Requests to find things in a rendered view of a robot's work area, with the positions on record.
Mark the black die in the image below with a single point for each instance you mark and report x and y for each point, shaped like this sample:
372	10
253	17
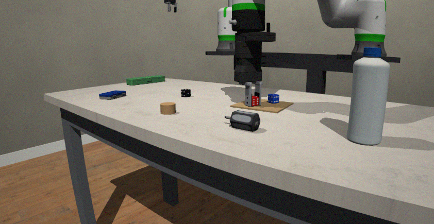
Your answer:
185	93

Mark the white plastic bottle with blue cap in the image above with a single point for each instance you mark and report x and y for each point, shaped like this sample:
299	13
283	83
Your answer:
369	97

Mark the blue die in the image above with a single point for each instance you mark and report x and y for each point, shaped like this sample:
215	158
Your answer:
273	98

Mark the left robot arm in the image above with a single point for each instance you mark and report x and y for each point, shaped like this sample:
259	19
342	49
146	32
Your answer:
367	17

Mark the tan cylinder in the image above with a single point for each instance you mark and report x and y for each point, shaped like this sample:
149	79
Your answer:
167	108

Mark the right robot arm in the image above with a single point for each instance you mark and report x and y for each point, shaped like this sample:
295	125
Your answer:
225	34

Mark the red die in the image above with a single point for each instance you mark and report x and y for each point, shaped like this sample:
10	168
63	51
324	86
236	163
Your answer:
255	100

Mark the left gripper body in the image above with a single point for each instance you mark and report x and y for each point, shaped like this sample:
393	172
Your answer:
248	53

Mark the tan flat mat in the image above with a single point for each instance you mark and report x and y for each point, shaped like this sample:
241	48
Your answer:
265	106

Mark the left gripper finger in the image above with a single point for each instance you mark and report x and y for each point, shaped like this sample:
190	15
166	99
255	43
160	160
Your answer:
248	93
258	89

